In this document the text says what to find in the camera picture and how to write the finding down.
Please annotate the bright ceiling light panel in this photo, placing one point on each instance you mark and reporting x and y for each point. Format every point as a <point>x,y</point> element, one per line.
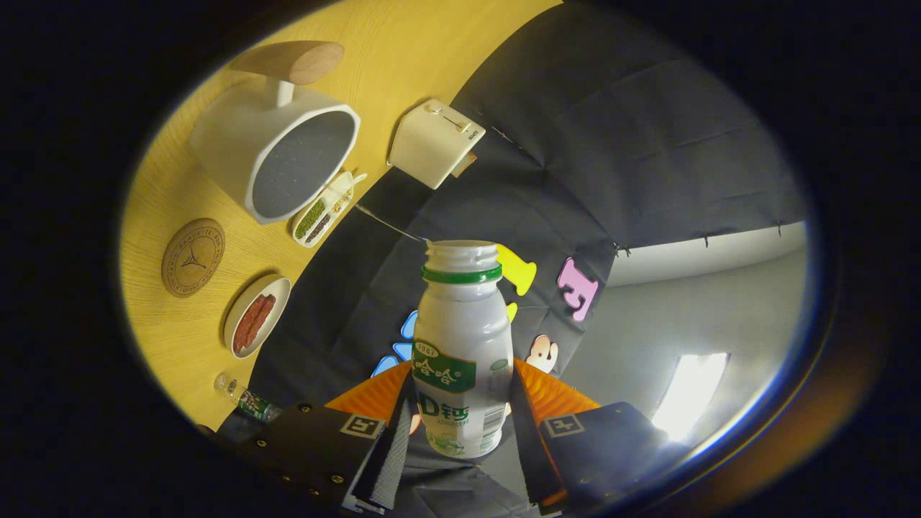
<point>691,396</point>

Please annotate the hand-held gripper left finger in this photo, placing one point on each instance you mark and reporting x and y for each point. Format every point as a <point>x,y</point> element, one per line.
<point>388,460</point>

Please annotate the white divided condiment dish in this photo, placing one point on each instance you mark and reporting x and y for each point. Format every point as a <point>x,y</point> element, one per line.
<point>320,212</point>

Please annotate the cream toaster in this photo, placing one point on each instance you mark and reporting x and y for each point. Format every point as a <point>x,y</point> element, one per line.
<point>432,144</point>

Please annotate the red sausage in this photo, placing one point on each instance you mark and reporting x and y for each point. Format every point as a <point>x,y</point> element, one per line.
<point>246,327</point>
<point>262,313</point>

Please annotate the clear plastic water bottle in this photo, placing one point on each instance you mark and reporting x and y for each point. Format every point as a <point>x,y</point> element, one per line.
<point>252,404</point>

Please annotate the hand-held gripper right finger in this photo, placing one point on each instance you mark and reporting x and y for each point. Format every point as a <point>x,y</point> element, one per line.
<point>529,453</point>

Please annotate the white juice bottle green label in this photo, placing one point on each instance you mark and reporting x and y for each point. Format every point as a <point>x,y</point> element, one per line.
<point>460,324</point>

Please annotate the toast slice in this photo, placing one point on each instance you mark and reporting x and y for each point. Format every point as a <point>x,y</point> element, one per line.
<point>464,164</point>

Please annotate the round cork coaster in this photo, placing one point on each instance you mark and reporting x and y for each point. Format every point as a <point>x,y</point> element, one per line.
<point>192,257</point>

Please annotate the round white plate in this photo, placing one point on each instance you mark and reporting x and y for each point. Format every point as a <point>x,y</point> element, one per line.
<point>277,295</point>

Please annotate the wooden table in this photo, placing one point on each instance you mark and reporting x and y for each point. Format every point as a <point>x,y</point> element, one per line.
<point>403,57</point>

